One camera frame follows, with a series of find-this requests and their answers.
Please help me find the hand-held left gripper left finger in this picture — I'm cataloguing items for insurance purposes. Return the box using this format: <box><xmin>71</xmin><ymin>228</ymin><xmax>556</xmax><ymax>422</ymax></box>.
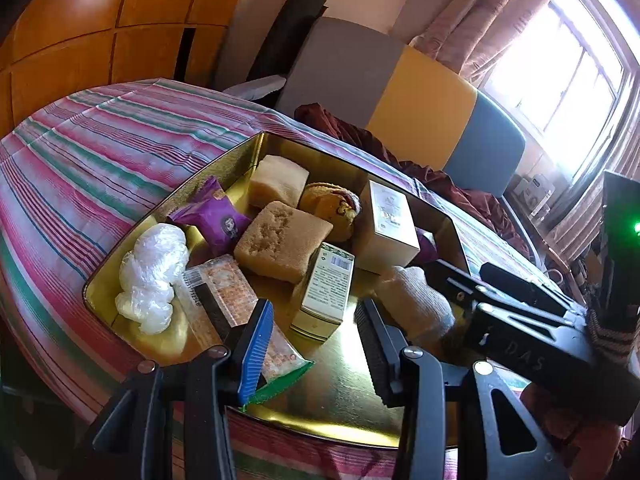
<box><xmin>75</xmin><ymin>299</ymin><xmax>275</xmax><ymax>480</ymax></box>

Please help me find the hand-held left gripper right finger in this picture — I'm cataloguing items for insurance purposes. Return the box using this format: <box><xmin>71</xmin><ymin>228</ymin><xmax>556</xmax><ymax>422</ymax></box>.
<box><xmin>354</xmin><ymin>299</ymin><xmax>571</xmax><ymax>480</ymax></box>

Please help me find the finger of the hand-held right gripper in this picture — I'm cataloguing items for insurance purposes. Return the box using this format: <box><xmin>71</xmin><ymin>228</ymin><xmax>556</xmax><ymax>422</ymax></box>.
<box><xmin>429</xmin><ymin>259</ymin><xmax>606</xmax><ymax>396</ymax></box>
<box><xmin>479</xmin><ymin>261</ymin><xmax>588</xmax><ymax>318</ymax></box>

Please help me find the cream cloth bundle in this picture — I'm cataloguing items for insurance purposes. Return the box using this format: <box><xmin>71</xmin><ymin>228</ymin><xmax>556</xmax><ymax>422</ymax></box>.
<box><xmin>377</xmin><ymin>265</ymin><xmax>457</xmax><ymax>341</ymax></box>

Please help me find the orange patterned packet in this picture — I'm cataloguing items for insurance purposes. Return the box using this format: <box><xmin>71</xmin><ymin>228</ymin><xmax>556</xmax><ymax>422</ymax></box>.
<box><xmin>175</xmin><ymin>254</ymin><xmax>316</xmax><ymax>408</ymax></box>

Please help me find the gold metal tin tray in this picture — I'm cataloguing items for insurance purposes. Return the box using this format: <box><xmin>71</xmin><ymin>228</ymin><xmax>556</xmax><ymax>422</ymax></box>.
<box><xmin>82</xmin><ymin>131</ymin><xmax>473</xmax><ymax>448</ymax></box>

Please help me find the small green white box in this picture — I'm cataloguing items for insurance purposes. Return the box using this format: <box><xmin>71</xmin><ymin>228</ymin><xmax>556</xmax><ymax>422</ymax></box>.
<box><xmin>290</xmin><ymin>241</ymin><xmax>356</xmax><ymax>341</ymax></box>

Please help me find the purple snack packet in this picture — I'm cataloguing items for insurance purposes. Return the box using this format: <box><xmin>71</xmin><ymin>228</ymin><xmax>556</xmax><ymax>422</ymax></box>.
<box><xmin>167</xmin><ymin>176</ymin><xmax>253</xmax><ymax>258</ymax></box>
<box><xmin>415</xmin><ymin>227</ymin><xmax>442</xmax><ymax>266</ymax></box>

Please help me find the yellow sponge block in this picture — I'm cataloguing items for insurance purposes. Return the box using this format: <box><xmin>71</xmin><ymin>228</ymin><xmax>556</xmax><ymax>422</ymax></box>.
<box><xmin>232</xmin><ymin>201</ymin><xmax>335</xmax><ymax>283</ymax></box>
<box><xmin>248</xmin><ymin>154</ymin><xmax>311</xmax><ymax>209</ymax></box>

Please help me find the white cardboard box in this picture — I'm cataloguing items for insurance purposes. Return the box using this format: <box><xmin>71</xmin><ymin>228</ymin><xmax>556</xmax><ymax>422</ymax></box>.
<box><xmin>350</xmin><ymin>179</ymin><xmax>422</xmax><ymax>275</ymax></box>

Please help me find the clear plastic bag bundle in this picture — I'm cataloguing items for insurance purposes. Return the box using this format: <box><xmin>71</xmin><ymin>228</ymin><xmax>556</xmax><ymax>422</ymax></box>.
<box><xmin>115</xmin><ymin>223</ymin><xmax>191</xmax><ymax>335</ymax></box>

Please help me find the yellow plush toy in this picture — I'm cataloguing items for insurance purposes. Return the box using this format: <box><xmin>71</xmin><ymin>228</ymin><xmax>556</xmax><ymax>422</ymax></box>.
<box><xmin>299</xmin><ymin>182</ymin><xmax>362</xmax><ymax>241</ymax></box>

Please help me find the person's right forearm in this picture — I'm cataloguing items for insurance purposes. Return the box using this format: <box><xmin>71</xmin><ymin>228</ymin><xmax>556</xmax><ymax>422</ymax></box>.
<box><xmin>520</xmin><ymin>385</ymin><xmax>631</xmax><ymax>480</ymax></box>

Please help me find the pink striped curtain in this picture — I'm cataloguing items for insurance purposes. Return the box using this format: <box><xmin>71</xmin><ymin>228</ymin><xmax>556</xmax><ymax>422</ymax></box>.
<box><xmin>545</xmin><ymin>75</ymin><xmax>640</xmax><ymax>266</ymax></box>
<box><xmin>410</xmin><ymin>0</ymin><xmax>566</xmax><ymax>86</ymax></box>

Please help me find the small white carton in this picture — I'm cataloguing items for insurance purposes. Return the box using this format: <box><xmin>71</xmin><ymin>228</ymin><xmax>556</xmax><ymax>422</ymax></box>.
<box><xmin>517</xmin><ymin>172</ymin><xmax>556</xmax><ymax>211</ymax></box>

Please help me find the window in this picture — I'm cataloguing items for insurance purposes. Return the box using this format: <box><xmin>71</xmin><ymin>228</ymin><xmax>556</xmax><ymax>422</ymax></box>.
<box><xmin>480</xmin><ymin>0</ymin><xmax>636</xmax><ymax>176</ymax></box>

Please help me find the maroon cloth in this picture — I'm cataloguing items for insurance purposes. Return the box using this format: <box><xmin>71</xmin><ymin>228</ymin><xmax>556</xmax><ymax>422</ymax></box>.
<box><xmin>295</xmin><ymin>102</ymin><xmax>531</xmax><ymax>256</ymax></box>

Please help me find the grey yellow blue chair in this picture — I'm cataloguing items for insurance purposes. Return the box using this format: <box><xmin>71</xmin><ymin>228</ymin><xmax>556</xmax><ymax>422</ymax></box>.
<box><xmin>222</xmin><ymin>16</ymin><xmax>528</xmax><ymax>198</ymax></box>

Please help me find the black rolled mat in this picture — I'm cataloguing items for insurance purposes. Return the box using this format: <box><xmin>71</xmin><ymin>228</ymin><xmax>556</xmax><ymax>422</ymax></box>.
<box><xmin>247</xmin><ymin>0</ymin><xmax>328</xmax><ymax>81</ymax></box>

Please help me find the wooden wardrobe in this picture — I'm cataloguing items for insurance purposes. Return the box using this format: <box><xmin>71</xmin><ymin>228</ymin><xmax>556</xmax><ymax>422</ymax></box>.
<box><xmin>0</xmin><ymin>0</ymin><xmax>246</xmax><ymax>131</ymax></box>

